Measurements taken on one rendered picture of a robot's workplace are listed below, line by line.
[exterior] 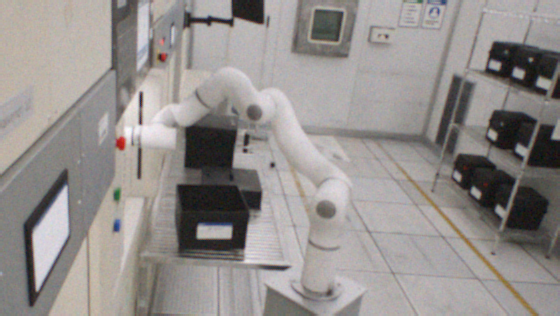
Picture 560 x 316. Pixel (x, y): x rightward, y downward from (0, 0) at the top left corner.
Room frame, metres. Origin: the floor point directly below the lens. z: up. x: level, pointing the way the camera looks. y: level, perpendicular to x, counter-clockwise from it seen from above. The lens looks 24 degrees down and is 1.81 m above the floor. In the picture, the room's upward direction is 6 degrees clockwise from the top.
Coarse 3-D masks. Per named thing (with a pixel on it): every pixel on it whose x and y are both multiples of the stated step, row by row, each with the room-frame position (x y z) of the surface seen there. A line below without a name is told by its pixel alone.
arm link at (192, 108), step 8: (192, 96) 1.77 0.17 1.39; (168, 104) 1.89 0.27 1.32; (176, 104) 1.84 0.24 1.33; (184, 104) 1.78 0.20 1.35; (192, 104) 1.76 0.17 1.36; (200, 104) 1.75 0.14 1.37; (160, 112) 1.91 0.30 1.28; (168, 112) 1.89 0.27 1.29; (176, 112) 1.79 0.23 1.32; (184, 112) 1.77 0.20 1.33; (192, 112) 1.76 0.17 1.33; (200, 112) 1.76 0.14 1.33; (152, 120) 1.91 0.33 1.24; (160, 120) 1.89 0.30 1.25; (168, 120) 1.91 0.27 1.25; (176, 120) 1.79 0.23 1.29; (184, 120) 1.77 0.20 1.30; (192, 120) 1.77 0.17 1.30
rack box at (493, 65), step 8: (496, 48) 4.46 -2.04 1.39; (504, 48) 4.37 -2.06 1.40; (512, 48) 4.29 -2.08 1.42; (496, 56) 4.43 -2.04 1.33; (504, 56) 4.32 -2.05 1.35; (512, 56) 4.28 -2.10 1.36; (488, 64) 4.51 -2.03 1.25; (496, 64) 4.40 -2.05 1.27; (504, 64) 4.31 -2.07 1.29; (488, 72) 4.48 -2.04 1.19; (496, 72) 4.38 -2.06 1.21; (504, 72) 4.29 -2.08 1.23
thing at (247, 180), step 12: (204, 168) 2.44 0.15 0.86; (216, 168) 2.46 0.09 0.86; (228, 168) 2.47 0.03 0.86; (240, 168) 2.49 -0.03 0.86; (204, 180) 2.28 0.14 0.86; (216, 180) 2.30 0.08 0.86; (228, 180) 2.31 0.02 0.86; (240, 180) 2.33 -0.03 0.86; (252, 180) 2.35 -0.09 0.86; (252, 192) 2.22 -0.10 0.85; (252, 204) 2.22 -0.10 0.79
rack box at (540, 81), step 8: (544, 56) 3.80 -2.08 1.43; (552, 56) 3.74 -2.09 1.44; (544, 64) 3.76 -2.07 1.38; (552, 64) 3.68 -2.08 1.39; (536, 72) 3.83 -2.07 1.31; (544, 72) 3.74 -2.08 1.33; (552, 72) 3.63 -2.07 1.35; (536, 80) 3.80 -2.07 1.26; (544, 80) 3.70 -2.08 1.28; (536, 88) 3.77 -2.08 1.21; (544, 88) 3.68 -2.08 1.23; (552, 96) 3.58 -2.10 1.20
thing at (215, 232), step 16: (176, 192) 1.99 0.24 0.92; (192, 192) 2.05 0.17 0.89; (208, 192) 2.07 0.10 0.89; (224, 192) 2.08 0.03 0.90; (240, 192) 2.02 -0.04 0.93; (176, 208) 1.96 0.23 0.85; (192, 208) 2.05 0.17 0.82; (208, 208) 2.07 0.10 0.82; (224, 208) 2.09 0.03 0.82; (240, 208) 1.99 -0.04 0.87; (176, 224) 1.92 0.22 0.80; (192, 224) 1.78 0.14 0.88; (208, 224) 1.80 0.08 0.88; (224, 224) 1.81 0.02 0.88; (240, 224) 1.82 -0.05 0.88; (192, 240) 1.78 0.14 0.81; (208, 240) 1.80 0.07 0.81; (224, 240) 1.81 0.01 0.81; (240, 240) 1.83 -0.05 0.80
